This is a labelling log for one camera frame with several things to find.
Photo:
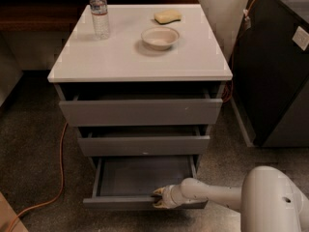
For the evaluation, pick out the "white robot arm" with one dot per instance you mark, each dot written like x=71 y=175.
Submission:
x=268 y=200

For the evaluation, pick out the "grey bottom drawer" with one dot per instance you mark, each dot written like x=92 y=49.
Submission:
x=128 y=183

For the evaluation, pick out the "cardboard box corner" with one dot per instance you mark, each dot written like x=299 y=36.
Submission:
x=10 y=221

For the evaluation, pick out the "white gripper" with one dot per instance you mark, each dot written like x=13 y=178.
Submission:
x=169 y=195

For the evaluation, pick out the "white top drawer cabinet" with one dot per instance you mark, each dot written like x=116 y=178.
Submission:
x=123 y=67

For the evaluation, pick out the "white wall outlet plate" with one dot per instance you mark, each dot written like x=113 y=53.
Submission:
x=301 y=38

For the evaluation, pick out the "dark cabinet on right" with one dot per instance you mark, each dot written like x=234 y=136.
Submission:
x=271 y=74

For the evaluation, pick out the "clear plastic water bottle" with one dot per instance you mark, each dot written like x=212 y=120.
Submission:
x=100 y=18

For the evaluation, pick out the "dark wooden bench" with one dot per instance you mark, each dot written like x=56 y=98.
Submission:
x=40 y=15

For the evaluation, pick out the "yellow green sponge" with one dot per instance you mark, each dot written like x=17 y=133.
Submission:
x=167 y=16

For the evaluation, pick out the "grey top drawer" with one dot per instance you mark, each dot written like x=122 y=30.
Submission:
x=154 y=112

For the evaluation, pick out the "white paper bowl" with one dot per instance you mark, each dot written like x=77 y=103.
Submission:
x=160 y=38

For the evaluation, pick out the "grey middle drawer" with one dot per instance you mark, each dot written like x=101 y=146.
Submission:
x=143 y=141

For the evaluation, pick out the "grey drawer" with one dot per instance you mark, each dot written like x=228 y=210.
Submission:
x=154 y=112
x=143 y=141
x=128 y=183

